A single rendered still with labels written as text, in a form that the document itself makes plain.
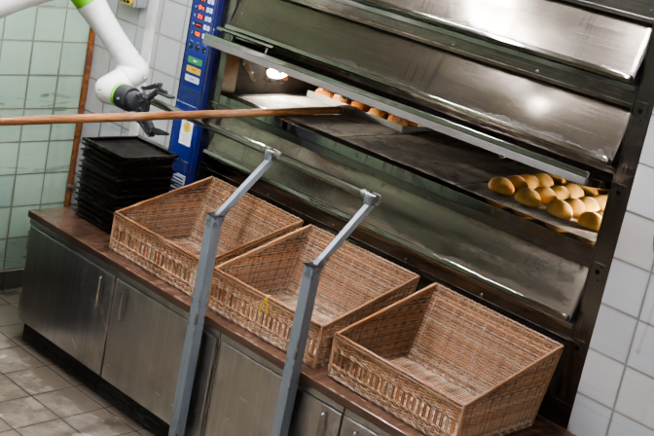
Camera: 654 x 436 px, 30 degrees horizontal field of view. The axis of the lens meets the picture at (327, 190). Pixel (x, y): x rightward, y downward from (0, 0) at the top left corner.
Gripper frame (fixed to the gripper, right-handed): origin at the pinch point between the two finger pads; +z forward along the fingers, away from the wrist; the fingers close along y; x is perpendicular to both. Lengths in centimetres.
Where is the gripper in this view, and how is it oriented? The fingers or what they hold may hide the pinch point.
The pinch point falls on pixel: (166, 115)
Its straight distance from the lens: 440.7
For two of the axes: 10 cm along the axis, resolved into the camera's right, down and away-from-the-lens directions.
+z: 7.1, 3.2, -6.3
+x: -6.8, 0.7, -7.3
